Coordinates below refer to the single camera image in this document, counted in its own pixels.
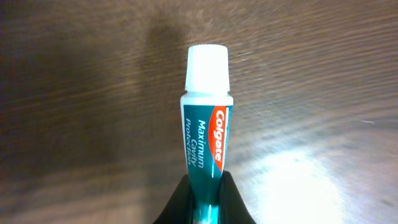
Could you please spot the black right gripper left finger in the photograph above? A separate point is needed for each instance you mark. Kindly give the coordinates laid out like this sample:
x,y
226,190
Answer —
x,y
179,208

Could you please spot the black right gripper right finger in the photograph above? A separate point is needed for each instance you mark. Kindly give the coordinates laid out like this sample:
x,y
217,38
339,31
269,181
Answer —
x,y
232,209

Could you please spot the teal Colgate toothpaste tube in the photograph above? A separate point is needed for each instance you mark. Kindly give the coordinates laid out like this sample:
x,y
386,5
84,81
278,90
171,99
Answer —
x,y
206,109

